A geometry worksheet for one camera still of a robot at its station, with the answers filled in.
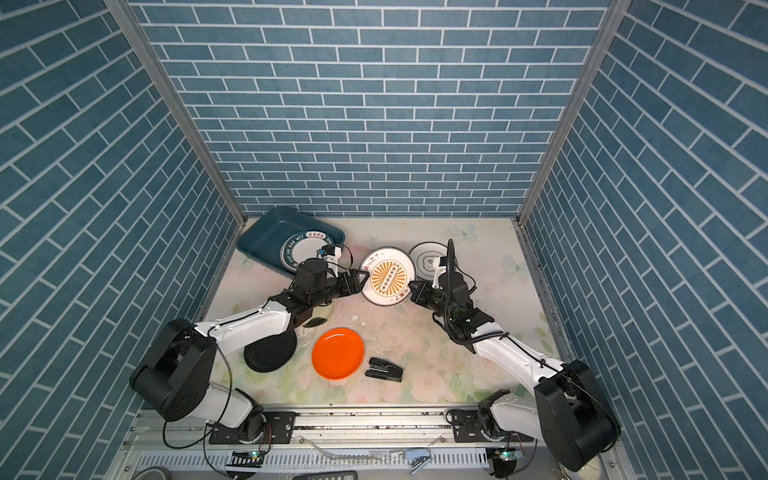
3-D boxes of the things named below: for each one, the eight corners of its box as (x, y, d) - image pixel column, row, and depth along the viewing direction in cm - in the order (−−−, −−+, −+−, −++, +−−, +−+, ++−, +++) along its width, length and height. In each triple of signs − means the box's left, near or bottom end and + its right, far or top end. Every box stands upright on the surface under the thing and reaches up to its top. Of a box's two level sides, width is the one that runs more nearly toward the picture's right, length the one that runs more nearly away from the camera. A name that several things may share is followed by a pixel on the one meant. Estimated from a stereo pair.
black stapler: (366, 375, 84) (365, 372, 82) (370, 359, 87) (369, 356, 85) (401, 382, 83) (401, 379, 81) (404, 366, 86) (404, 363, 84)
